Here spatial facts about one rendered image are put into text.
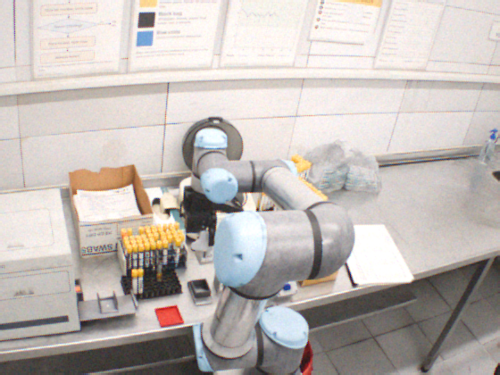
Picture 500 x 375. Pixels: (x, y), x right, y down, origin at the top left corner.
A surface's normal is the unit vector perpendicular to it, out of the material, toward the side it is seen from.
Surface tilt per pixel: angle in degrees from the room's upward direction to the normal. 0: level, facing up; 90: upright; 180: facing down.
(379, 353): 0
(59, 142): 90
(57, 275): 90
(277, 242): 39
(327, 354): 0
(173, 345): 1
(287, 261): 72
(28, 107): 90
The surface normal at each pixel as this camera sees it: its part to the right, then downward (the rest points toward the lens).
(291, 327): 0.24, -0.86
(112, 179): 0.37, 0.53
